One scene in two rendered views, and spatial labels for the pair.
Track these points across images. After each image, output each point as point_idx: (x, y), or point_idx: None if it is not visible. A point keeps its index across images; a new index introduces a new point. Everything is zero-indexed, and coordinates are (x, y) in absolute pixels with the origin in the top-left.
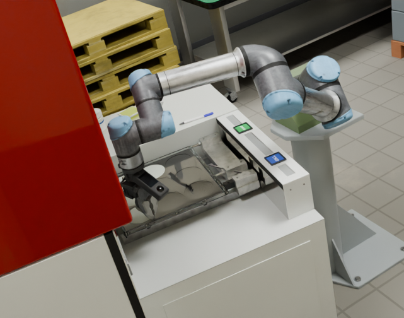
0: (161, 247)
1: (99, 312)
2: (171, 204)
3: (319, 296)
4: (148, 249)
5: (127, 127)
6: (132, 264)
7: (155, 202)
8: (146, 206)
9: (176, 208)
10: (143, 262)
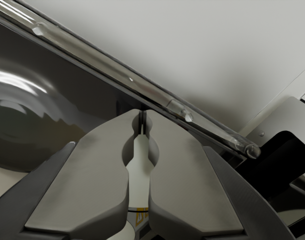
0: (182, 37)
1: None
2: (20, 101)
3: None
4: (202, 73)
5: None
6: (270, 78)
7: (91, 147)
8: (188, 174)
9: (20, 54)
10: (261, 46)
